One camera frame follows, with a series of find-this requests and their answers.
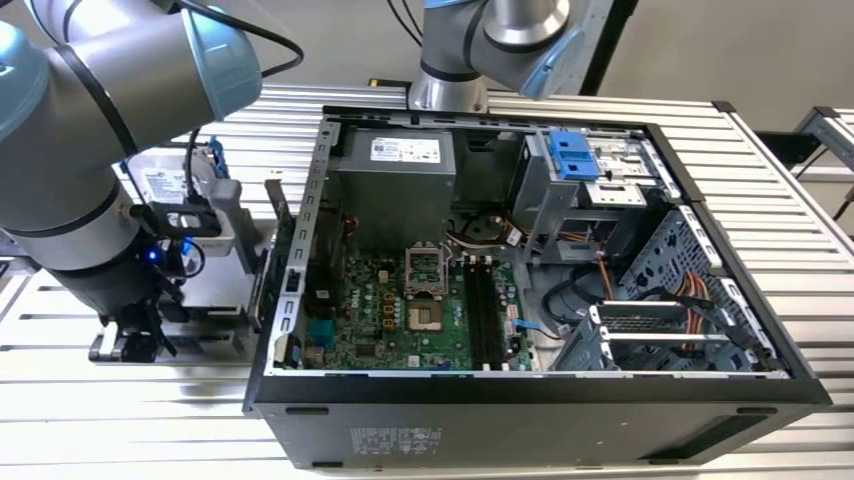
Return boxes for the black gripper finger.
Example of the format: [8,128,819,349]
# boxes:
[89,319,161,364]
[156,294,193,357]

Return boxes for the black RAM slot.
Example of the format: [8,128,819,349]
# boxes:
[472,255,495,371]
[464,255,487,371]
[480,255,504,371]

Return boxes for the hard disk in blue carrier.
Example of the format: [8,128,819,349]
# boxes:
[111,134,232,211]

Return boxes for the grey parts rack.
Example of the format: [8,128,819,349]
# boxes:
[88,177,299,366]

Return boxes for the green graphics card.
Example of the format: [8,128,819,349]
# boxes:
[244,172,300,334]

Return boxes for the metal socket cover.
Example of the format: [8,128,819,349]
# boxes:
[404,239,447,300]

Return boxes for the CPU socket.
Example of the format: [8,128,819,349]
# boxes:
[406,298,447,335]

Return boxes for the green motherboard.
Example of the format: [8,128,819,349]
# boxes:
[303,249,539,372]

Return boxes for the grey power supply unit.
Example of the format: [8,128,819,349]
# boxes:
[326,127,459,256]

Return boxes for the metal locking lever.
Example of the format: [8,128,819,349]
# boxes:
[440,238,463,302]

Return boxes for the black PC case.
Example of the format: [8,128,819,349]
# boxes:
[240,103,835,471]

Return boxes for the grey metal drive cage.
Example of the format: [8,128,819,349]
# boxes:
[512,127,675,264]

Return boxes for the blue drive latch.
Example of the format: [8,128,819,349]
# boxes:
[548,128,598,182]

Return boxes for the grey disk bay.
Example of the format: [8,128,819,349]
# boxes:
[551,298,762,372]

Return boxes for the aluminium side table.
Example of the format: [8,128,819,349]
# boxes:
[790,105,854,184]

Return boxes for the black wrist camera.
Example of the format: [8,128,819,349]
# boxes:
[144,199,223,241]

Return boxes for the white yellow wire bundle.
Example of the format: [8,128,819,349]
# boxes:
[444,230,519,252]

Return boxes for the thick black cable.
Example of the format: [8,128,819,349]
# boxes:
[540,276,606,334]

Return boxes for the coloured power wire bundle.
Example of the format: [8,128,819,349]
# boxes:
[558,227,714,351]

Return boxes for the black metal post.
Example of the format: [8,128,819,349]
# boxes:
[579,0,639,96]

